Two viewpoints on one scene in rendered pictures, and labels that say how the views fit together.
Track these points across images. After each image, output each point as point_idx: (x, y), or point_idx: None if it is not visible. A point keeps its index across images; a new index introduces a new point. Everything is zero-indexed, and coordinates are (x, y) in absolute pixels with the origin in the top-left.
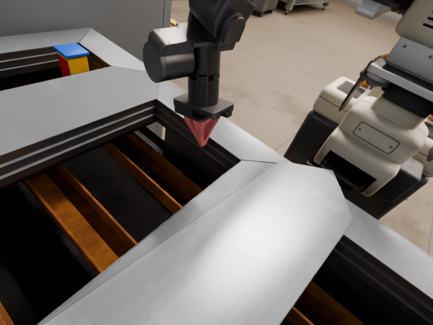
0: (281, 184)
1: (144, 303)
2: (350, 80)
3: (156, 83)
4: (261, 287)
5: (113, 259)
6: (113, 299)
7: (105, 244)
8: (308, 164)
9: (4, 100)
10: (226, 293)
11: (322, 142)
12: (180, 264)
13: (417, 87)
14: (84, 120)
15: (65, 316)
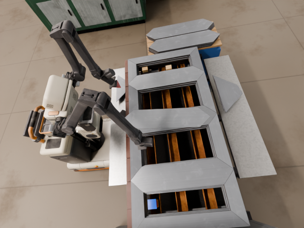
0: (138, 123)
1: (174, 121)
2: (42, 148)
3: (135, 174)
4: (159, 113)
5: (173, 144)
6: (178, 124)
7: (173, 149)
8: (89, 145)
9: (178, 182)
10: (164, 116)
11: (78, 144)
12: (167, 123)
13: (93, 110)
14: (164, 165)
15: (183, 126)
